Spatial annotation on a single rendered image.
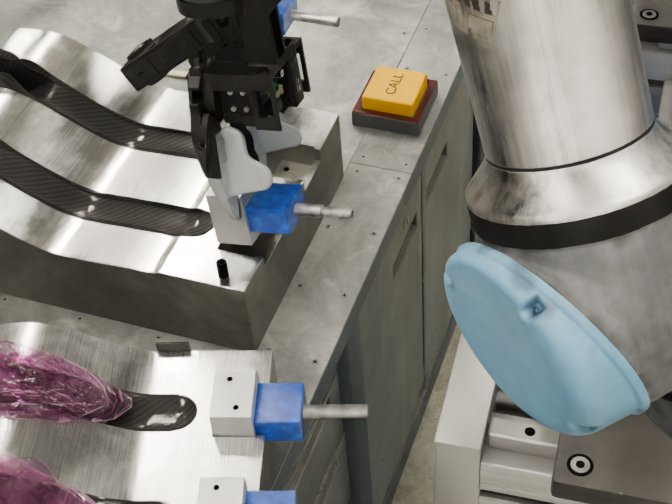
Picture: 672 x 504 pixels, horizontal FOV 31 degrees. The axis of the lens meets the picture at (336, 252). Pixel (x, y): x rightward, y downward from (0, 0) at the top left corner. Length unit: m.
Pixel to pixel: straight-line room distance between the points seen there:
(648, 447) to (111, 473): 0.45
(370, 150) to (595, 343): 0.79
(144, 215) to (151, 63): 0.19
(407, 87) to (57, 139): 0.39
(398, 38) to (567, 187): 0.95
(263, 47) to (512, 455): 0.38
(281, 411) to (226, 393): 0.05
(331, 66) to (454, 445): 0.72
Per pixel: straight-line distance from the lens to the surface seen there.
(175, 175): 1.21
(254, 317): 1.12
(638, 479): 0.78
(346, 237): 1.24
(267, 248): 1.15
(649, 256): 0.58
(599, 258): 0.58
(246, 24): 0.99
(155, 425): 1.05
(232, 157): 1.04
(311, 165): 1.23
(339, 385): 1.46
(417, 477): 2.01
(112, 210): 1.20
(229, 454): 1.02
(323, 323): 1.17
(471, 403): 0.86
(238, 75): 0.99
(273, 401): 1.02
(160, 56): 1.04
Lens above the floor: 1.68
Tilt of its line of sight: 46 degrees down
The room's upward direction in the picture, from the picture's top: 5 degrees counter-clockwise
